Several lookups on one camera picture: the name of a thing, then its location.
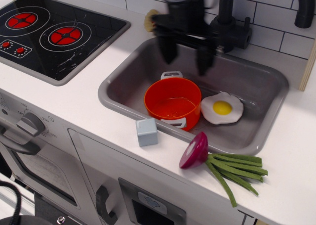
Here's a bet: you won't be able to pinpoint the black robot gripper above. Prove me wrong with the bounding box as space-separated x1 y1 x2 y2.
151 1 217 76

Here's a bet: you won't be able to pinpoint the purple toy beet green leaves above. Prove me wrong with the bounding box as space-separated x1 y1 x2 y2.
179 131 269 208

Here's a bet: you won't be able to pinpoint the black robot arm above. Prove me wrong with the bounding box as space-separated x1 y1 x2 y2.
152 0 217 76

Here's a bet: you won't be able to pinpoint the orange toy pot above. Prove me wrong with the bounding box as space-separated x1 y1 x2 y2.
144 71 202 131

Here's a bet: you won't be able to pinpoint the black toy faucet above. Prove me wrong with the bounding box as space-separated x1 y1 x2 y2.
210 0 316 52

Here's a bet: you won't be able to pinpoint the toy pie slice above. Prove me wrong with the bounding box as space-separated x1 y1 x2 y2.
144 9 159 32

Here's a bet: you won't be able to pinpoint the toy fried egg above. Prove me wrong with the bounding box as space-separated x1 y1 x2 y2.
201 92 244 125

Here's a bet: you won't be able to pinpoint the light blue wooden cube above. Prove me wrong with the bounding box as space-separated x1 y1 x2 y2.
136 118 158 147

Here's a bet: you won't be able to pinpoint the wooden side panel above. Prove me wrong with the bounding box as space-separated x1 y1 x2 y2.
298 40 316 91

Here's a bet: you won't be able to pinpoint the black toy stove top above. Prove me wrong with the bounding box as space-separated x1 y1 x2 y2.
0 0 130 86

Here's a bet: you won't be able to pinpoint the grey oven knob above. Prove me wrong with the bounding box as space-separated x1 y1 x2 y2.
16 112 45 137

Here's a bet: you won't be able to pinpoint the toy oven door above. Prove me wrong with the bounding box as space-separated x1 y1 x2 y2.
0 137 101 225

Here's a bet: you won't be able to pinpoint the dark grey cabinet handle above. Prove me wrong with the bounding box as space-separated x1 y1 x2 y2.
95 186 118 225

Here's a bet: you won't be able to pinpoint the grey oven door handle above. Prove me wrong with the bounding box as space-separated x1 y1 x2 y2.
0 127 41 155

